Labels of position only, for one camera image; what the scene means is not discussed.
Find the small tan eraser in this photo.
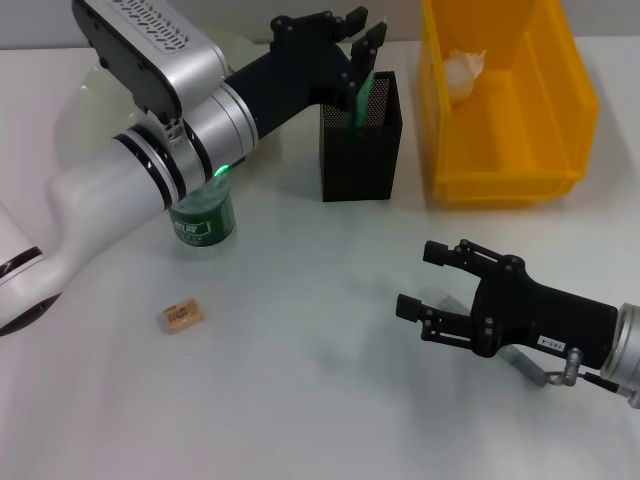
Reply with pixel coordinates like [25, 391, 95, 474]
[162, 295, 206, 335]

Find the pale green glass fruit plate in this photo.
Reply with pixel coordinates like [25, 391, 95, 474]
[79, 29, 286, 151]

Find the white paper ball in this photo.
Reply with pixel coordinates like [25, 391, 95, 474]
[443, 47, 489, 105]

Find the black mesh pen holder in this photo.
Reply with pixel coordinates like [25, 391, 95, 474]
[319, 70, 404, 203]

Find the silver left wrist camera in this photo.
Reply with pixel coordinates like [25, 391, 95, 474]
[72, 0, 230, 120]

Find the right wrist connector cable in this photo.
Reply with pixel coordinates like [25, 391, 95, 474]
[542, 348, 640, 407]

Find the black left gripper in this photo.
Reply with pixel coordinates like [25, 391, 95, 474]
[224, 7, 389, 142]

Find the yellow plastic storage bin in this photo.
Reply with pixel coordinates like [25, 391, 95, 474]
[418, 0, 600, 207]

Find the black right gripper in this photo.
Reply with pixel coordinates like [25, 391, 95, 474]
[395, 238, 621, 372]

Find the clear pen with grey end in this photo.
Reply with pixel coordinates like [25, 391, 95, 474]
[422, 285, 550, 387]

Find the mint green utility knife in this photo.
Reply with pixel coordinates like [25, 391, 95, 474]
[344, 17, 389, 129]

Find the clear water bottle green label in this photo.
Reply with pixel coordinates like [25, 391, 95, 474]
[168, 175, 239, 260]

